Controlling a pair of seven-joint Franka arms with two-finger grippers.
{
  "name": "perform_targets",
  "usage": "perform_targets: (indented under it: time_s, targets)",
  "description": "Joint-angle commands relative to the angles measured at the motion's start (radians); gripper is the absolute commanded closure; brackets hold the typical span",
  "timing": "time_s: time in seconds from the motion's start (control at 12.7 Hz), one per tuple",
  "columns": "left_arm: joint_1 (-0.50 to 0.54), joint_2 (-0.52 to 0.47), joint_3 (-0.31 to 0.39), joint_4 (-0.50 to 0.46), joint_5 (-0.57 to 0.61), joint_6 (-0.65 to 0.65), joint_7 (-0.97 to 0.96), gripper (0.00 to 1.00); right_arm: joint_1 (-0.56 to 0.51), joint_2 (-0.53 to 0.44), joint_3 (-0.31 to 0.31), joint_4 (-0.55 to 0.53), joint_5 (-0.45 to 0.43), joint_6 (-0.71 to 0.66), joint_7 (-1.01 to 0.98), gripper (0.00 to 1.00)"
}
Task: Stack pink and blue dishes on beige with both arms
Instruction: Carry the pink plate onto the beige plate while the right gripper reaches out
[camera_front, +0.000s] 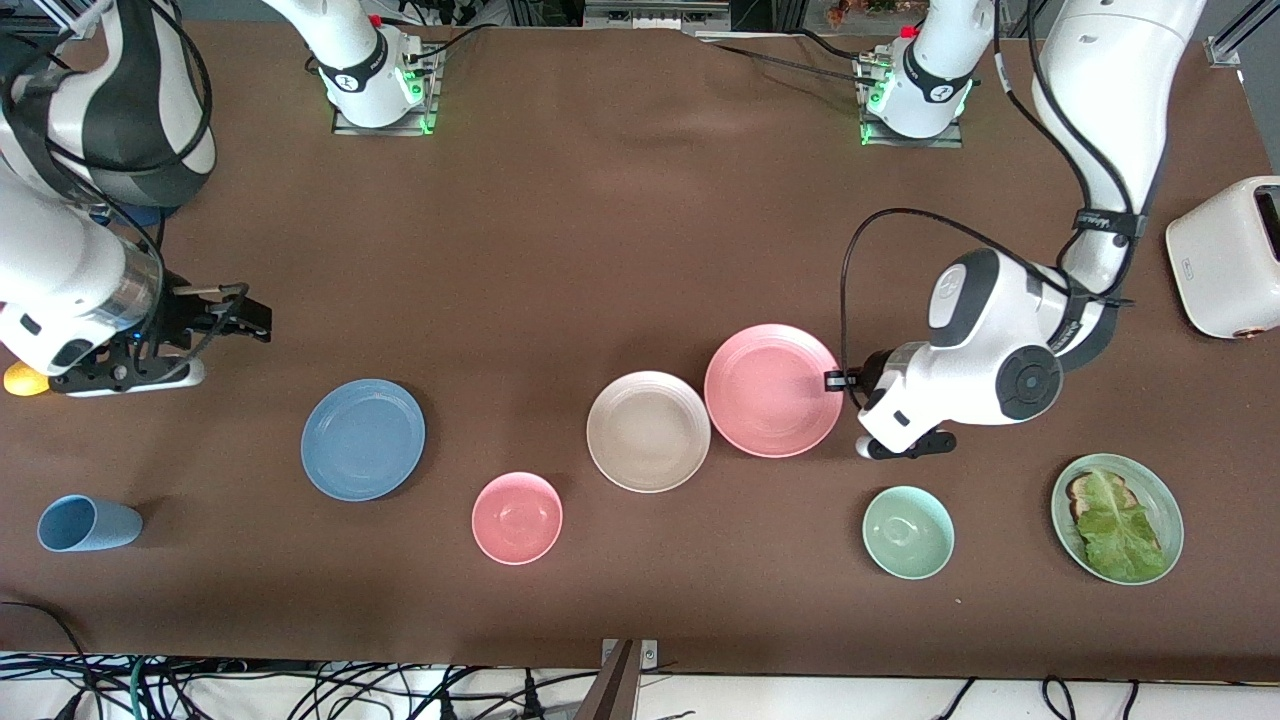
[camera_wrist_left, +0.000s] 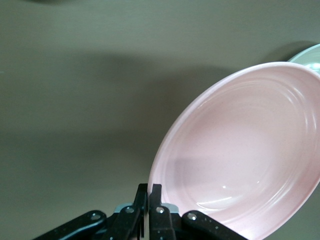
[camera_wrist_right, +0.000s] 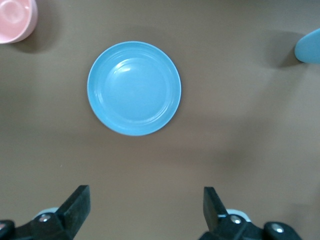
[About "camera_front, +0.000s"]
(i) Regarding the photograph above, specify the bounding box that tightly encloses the metal bracket with pole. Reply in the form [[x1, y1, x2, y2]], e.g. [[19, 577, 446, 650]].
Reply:
[[572, 638, 661, 720]]

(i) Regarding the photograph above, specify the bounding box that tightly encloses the black left base cable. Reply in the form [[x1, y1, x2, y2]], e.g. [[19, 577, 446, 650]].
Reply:
[[690, 28, 883, 87]]

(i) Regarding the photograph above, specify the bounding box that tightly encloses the beige plate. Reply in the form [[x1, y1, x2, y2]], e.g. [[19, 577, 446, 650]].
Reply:
[[586, 371, 713, 495]]

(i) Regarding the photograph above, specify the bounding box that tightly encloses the pink bowl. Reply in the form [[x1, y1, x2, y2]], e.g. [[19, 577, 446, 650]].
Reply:
[[471, 471, 565, 567]]

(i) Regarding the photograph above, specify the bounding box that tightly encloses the blue cup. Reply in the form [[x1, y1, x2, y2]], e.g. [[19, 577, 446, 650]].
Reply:
[[36, 494, 144, 554]]

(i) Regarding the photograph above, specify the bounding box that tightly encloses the green bowl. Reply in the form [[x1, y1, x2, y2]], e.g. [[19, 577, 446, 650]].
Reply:
[[862, 485, 956, 582]]

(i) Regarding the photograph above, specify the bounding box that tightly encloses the toasted bread slice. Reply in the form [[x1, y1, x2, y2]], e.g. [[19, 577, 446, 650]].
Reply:
[[1066, 472, 1137, 521]]

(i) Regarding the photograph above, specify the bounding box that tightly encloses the green lettuce leaf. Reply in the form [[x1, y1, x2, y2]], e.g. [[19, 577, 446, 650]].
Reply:
[[1074, 469, 1170, 584]]

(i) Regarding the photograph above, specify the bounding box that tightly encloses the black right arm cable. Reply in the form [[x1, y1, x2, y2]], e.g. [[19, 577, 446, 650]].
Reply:
[[0, 0, 251, 366]]

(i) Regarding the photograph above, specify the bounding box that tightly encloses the yellow lemon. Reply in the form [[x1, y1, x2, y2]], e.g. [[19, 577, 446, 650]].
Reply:
[[3, 361, 53, 399]]

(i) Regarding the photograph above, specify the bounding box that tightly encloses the green plate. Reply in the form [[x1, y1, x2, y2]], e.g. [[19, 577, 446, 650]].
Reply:
[[1050, 453, 1186, 587]]

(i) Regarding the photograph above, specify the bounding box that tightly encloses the blue plate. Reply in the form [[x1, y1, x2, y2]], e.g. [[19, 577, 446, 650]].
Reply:
[[300, 378, 428, 503]]

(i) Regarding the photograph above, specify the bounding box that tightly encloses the aluminium corner profile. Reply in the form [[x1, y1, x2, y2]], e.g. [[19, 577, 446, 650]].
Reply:
[[1206, 0, 1264, 70]]

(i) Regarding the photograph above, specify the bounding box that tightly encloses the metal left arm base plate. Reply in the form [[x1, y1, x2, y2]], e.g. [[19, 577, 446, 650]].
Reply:
[[858, 55, 967, 150]]

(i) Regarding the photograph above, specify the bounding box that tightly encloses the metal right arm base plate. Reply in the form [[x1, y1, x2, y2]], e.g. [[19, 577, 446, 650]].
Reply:
[[331, 45, 442, 137]]

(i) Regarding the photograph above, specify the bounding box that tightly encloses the black right base cable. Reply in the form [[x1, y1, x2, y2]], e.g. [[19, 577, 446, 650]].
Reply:
[[404, 20, 501, 65]]

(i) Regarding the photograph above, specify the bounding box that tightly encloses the pink plate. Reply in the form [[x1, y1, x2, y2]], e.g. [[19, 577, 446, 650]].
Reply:
[[703, 323, 845, 460]]

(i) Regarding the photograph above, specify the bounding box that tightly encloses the brown table cover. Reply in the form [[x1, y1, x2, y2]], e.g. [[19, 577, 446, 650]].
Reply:
[[0, 18, 1280, 683]]

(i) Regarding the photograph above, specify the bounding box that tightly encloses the white toaster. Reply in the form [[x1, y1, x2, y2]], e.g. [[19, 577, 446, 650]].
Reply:
[[1164, 175, 1280, 342]]

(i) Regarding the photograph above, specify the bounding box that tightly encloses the black base cable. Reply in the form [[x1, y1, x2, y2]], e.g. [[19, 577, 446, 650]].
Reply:
[[404, 20, 501, 65], [690, 28, 883, 87]]

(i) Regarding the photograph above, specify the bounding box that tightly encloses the aluminium frame bar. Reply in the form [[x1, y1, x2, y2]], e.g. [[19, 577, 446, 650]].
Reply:
[[583, 0, 733, 32]]

